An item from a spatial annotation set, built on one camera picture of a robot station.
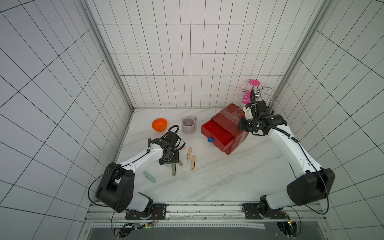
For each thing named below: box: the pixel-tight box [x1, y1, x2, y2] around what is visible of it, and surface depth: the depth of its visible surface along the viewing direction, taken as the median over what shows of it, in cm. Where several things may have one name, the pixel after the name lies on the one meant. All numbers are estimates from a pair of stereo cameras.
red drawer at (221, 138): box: [201, 119, 236, 152], surface depth 80 cm
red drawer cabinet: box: [200, 103, 249, 155], surface depth 84 cm
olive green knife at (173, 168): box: [171, 163, 177, 177], surface depth 89 cm
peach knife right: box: [190, 155, 196, 172], surface depth 91 cm
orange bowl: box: [152, 118, 168, 132], surface depth 107 cm
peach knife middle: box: [186, 146, 193, 161], surface depth 95 cm
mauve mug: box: [181, 116, 197, 135], surface depth 106 cm
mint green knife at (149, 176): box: [143, 170, 156, 183], surface depth 86 cm
